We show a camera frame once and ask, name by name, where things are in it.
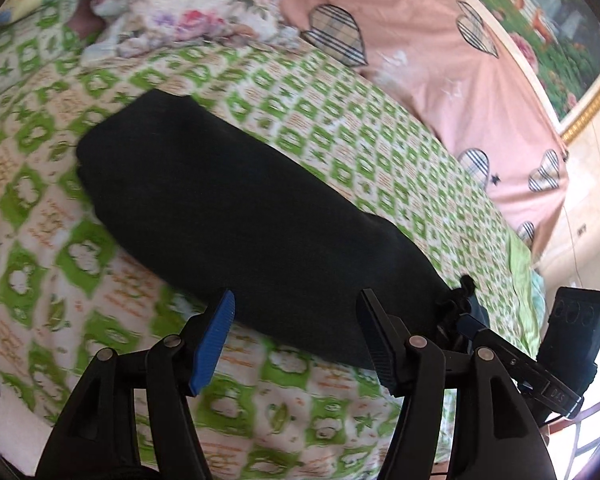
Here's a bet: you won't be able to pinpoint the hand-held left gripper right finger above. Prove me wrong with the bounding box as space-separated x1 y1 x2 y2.
356 287 562 480

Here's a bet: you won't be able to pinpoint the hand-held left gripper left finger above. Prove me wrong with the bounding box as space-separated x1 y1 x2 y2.
34 288 237 480

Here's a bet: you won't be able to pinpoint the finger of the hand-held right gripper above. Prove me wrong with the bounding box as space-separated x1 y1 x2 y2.
434 275 477 353
450 310 584 418

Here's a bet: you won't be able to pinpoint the black pants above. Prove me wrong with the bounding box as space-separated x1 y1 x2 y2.
75 88 453 372

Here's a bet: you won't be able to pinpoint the light blue cloth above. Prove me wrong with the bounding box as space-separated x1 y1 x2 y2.
529 267 548 321

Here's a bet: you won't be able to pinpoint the light green cloth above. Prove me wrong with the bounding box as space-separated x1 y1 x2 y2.
505 235 541 356

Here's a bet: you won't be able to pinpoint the white window grille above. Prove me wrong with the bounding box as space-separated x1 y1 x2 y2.
550 387 600 471

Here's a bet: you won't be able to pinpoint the green checkered cartoon bedsheet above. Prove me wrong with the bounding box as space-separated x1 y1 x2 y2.
0 0 542 480

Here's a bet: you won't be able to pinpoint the pink quilt with plaid hearts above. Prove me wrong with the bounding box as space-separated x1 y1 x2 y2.
280 0 570 251

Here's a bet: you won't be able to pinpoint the floral ruffled cloth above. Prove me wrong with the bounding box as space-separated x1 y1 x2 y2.
80 0 301 68

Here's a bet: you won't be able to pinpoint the gold framed landscape wall poster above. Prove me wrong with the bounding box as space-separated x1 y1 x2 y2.
430 0 600 143

